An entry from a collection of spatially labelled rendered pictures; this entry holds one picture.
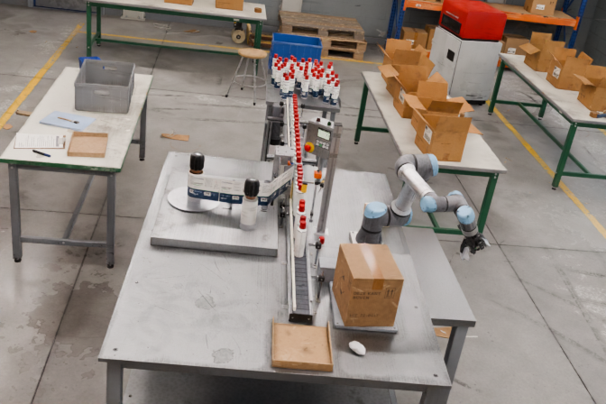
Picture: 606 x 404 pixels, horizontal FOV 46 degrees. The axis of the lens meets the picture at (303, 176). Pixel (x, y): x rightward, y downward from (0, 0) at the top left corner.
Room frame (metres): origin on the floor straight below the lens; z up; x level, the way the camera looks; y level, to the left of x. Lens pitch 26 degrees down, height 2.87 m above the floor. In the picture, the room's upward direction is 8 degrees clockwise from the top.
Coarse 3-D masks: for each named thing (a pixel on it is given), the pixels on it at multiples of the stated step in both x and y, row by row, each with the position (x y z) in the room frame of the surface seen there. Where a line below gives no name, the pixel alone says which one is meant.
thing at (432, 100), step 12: (420, 84) 5.77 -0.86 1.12; (432, 84) 5.79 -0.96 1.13; (444, 84) 5.80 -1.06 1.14; (408, 96) 5.65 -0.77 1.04; (420, 96) 5.74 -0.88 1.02; (432, 96) 5.76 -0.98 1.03; (444, 96) 5.77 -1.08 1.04; (420, 108) 5.41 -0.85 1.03; (432, 108) 5.40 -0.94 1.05; (444, 108) 5.40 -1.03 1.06; (456, 108) 5.41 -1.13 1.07; (468, 108) 5.52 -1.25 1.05
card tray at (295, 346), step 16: (272, 320) 2.65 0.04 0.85; (272, 336) 2.53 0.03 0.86; (288, 336) 2.58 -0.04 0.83; (304, 336) 2.60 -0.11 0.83; (320, 336) 2.61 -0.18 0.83; (272, 352) 2.42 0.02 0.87; (288, 352) 2.47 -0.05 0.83; (304, 352) 2.49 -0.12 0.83; (320, 352) 2.51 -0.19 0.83; (304, 368) 2.38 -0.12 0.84; (320, 368) 2.39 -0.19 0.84
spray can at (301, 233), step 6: (300, 222) 3.19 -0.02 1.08; (306, 222) 3.20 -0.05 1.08; (300, 228) 3.19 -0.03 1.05; (306, 228) 3.21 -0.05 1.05; (300, 234) 3.18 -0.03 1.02; (306, 234) 3.19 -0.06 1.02; (300, 240) 3.18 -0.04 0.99; (300, 246) 3.18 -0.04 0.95; (294, 252) 3.19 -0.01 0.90; (300, 252) 3.18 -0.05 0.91
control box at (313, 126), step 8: (312, 120) 3.64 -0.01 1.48; (320, 120) 3.66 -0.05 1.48; (328, 120) 3.68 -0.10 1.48; (312, 128) 3.62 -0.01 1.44; (328, 128) 3.57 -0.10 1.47; (312, 136) 3.62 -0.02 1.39; (312, 144) 3.61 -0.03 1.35; (312, 152) 3.61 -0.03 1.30; (320, 152) 3.58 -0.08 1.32; (328, 152) 3.56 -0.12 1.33
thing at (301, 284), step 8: (304, 248) 3.28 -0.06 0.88; (304, 256) 3.20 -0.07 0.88; (296, 264) 3.11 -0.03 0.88; (304, 264) 3.12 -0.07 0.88; (296, 272) 3.04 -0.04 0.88; (304, 272) 3.05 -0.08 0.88; (296, 280) 2.96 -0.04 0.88; (304, 280) 2.97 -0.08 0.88; (296, 288) 2.90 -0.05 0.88; (304, 288) 2.91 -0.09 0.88; (296, 296) 2.83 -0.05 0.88; (304, 296) 2.84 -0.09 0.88; (296, 304) 2.77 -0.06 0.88; (304, 304) 2.78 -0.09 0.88; (296, 312) 2.71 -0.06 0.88; (304, 312) 2.71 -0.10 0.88
